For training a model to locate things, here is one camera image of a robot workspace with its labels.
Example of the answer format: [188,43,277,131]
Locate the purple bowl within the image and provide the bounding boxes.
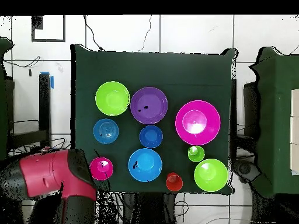
[130,86,169,125]

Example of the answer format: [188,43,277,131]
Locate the green bowl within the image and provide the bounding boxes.
[95,80,131,117]
[193,158,229,193]

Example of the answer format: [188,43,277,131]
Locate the large pink bowl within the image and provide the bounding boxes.
[175,100,221,146]

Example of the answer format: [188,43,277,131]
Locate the small dark blue bowl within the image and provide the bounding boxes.
[139,125,164,149]

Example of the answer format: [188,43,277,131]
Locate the large blue bowl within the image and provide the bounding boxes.
[127,148,163,183]

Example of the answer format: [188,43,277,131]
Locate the light blue straight-sided bowl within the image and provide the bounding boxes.
[93,118,120,145]

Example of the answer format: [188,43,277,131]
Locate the dark green table cloth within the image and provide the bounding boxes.
[70,44,239,195]

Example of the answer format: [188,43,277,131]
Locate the green cup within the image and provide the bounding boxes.
[187,145,206,163]

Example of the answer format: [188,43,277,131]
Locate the orange cup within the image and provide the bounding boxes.
[166,171,184,193]

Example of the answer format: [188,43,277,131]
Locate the small pink bowl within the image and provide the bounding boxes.
[89,156,114,181]

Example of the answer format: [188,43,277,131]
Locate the green-clothed side table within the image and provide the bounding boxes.
[0,37,15,162]
[248,46,299,199]

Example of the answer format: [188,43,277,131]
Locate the white boxes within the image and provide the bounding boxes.
[289,88,299,176]

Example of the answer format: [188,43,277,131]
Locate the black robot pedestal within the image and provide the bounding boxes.
[121,192,178,224]

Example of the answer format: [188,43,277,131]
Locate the thin black floor cable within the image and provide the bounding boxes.
[83,15,105,51]
[137,15,152,53]

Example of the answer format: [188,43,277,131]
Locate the black post with blue tape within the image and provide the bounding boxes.
[8,72,55,152]

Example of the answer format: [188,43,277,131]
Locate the black square floor frame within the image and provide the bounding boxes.
[31,15,66,43]

